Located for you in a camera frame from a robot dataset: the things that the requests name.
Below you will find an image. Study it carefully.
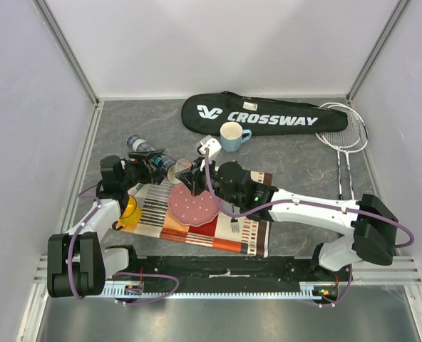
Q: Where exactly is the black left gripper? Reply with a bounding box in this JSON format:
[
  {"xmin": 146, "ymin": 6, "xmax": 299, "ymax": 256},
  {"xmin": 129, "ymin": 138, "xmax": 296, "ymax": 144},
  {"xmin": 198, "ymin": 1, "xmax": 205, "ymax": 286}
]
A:
[{"xmin": 120, "ymin": 150, "xmax": 171, "ymax": 190}]

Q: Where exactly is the clear plastic tube lid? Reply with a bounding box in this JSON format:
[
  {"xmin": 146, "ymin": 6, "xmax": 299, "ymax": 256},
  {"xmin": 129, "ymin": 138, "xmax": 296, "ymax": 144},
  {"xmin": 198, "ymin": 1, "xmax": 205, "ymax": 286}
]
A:
[{"xmin": 173, "ymin": 159, "xmax": 193, "ymax": 186}]

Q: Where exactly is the black shuttlecock tube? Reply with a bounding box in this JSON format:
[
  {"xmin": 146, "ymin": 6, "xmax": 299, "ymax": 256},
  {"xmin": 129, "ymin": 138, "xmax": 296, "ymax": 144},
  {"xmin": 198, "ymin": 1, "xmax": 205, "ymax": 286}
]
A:
[{"xmin": 127, "ymin": 134, "xmax": 177, "ymax": 184}]

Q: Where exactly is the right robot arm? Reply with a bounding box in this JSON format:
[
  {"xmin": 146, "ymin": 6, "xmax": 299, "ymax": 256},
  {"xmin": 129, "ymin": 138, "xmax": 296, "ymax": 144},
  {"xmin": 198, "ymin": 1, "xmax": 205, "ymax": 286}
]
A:
[{"xmin": 176, "ymin": 158, "xmax": 398, "ymax": 281}]

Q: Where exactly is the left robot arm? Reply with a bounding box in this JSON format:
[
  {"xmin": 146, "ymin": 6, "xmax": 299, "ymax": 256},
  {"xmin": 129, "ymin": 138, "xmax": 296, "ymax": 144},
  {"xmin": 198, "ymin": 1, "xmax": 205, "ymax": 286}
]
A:
[{"xmin": 47, "ymin": 149, "xmax": 165, "ymax": 299}]

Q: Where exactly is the white badminton racket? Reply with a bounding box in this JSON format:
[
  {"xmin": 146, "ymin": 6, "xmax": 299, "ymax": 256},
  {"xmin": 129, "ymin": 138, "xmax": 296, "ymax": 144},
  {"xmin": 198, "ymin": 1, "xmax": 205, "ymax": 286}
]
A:
[
  {"xmin": 314, "ymin": 105, "xmax": 367, "ymax": 199},
  {"xmin": 314, "ymin": 102, "xmax": 369, "ymax": 200}
]

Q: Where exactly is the pink dotted plate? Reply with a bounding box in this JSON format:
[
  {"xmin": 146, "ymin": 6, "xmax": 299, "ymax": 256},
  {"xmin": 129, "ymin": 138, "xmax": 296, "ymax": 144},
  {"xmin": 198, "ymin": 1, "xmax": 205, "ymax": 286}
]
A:
[{"xmin": 168, "ymin": 184, "xmax": 220, "ymax": 227}]

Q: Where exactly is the yellow mug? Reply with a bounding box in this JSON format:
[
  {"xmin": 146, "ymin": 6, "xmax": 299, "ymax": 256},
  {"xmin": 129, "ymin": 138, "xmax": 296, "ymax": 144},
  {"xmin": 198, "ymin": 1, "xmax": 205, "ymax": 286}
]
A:
[{"xmin": 111, "ymin": 195, "xmax": 142, "ymax": 231}]

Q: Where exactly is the blue ceramic mug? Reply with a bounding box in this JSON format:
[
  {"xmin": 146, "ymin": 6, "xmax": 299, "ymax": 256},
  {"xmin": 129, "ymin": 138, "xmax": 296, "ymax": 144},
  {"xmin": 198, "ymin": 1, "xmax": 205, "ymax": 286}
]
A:
[{"xmin": 220, "ymin": 122, "xmax": 252, "ymax": 153}]

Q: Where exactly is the silver fork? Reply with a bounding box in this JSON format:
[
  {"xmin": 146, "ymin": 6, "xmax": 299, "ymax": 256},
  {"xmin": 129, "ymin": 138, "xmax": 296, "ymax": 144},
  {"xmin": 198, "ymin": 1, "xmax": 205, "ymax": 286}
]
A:
[{"xmin": 230, "ymin": 205, "xmax": 240, "ymax": 234}]

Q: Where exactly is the black Crossway racket bag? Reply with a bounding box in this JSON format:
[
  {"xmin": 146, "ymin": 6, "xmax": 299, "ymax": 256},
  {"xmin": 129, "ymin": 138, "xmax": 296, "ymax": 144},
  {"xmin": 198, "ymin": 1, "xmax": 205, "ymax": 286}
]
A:
[{"xmin": 181, "ymin": 91, "xmax": 349, "ymax": 136}]

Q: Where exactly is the colourful patchwork placemat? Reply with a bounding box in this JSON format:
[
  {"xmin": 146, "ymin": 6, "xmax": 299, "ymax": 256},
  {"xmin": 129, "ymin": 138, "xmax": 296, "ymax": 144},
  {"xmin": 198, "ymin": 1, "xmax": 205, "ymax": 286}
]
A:
[{"xmin": 119, "ymin": 180, "xmax": 270, "ymax": 257}]

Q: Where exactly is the teal handled knife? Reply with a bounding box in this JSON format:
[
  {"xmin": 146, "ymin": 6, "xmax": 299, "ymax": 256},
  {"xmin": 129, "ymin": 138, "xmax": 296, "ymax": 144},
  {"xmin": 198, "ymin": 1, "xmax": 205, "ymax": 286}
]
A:
[{"xmin": 132, "ymin": 183, "xmax": 144, "ymax": 195}]

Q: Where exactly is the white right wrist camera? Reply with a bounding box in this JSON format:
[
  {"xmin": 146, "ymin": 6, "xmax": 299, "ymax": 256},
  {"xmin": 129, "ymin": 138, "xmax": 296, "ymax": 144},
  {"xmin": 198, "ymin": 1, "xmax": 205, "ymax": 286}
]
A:
[{"xmin": 195, "ymin": 135, "xmax": 222, "ymax": 171}]

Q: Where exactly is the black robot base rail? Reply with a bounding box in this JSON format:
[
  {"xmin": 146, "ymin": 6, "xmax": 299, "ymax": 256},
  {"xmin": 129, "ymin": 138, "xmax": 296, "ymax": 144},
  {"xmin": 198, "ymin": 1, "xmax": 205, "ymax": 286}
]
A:
[{"xmin": 126, "ymin": 256, "xmax": 349, "ymax": 294}]

